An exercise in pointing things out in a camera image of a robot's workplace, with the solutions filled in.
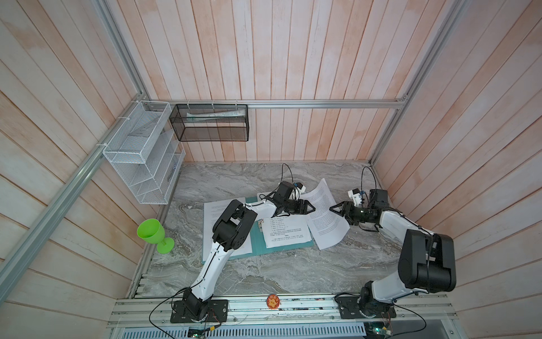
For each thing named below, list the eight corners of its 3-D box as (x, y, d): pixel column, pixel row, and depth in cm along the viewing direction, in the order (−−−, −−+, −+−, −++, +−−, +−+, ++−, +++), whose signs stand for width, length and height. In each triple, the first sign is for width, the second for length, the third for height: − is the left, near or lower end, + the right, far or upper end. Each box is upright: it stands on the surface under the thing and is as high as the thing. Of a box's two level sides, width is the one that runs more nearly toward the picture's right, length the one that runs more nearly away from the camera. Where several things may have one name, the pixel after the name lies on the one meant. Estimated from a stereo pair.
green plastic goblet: (152, 253, 89) (133, 237, 76) (158, 236, 94) (141, 218, 81) (173, 253, 89) (157, 237, 76) (178, 236, 94) (164, 218, 81)
